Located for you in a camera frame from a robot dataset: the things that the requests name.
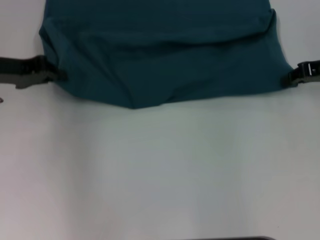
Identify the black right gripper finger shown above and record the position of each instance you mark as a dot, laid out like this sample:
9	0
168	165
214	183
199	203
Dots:
310	68
290	79

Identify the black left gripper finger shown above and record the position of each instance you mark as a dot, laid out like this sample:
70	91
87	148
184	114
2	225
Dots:
22	65
30	80

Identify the teal t-shirt with white print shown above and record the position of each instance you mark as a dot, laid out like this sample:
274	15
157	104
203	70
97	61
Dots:
162	62

